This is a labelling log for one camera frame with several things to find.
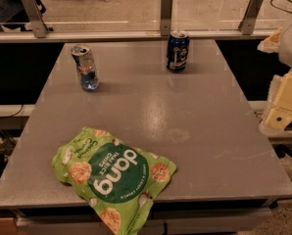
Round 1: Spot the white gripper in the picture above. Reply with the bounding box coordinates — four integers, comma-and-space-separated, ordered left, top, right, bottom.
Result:
257, 16, 292, 135

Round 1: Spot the blue pepsi can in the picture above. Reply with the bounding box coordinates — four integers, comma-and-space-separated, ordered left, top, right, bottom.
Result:
166, 30, 190, 72

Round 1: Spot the silver red bull can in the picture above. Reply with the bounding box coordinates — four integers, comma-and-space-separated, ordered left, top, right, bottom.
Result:
71, 44, 99, 92

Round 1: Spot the green rice chips bag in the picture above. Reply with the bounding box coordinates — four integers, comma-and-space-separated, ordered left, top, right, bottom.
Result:
52, 127, 176, 235

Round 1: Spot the right metal bracket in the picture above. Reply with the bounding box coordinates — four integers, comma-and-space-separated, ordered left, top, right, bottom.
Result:
238, 0, 264, 35

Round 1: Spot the metal bracket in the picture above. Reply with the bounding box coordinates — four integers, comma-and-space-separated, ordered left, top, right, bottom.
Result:
22, 0, 48, 38
160, 0, 172, 36
238, 0, 264, 35

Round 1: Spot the white rail behind table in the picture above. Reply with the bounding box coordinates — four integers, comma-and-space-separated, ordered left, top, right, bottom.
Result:
0, 29, 274, 43

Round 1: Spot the middle metal bracket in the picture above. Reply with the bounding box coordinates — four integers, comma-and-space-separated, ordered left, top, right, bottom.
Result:
160, 0, 172, 36

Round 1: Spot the left metal bracket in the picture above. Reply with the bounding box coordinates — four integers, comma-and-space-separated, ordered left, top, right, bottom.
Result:
22, 0, 48, 38

